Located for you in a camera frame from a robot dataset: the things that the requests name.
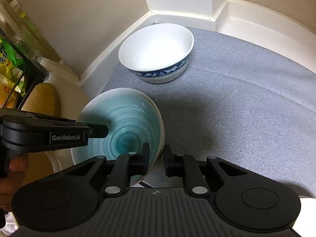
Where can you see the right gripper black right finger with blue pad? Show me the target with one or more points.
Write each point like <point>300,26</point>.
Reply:
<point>187,168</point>

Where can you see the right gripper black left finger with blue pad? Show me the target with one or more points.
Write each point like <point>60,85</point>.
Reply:
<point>126,166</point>

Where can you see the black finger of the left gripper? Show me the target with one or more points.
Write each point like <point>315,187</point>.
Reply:
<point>97,131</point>

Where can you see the light blue ceramic bowl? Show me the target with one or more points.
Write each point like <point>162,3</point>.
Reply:
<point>132,119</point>

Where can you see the white bowl blue pattern rim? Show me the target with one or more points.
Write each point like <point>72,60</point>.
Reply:
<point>158,53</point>

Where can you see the person's left hand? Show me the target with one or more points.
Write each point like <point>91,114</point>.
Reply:
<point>14,180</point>

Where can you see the wooden cutting board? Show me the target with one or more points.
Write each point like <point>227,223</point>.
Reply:
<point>44,99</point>

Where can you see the black spice rack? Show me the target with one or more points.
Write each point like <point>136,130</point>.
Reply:
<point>35,74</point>

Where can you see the green yellow snack packet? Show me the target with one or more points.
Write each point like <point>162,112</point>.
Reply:
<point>12,67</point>

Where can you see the grey table mat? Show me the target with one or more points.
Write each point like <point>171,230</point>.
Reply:
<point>242,103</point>

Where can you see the white plate blue floral print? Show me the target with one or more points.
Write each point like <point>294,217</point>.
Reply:
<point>307,216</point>

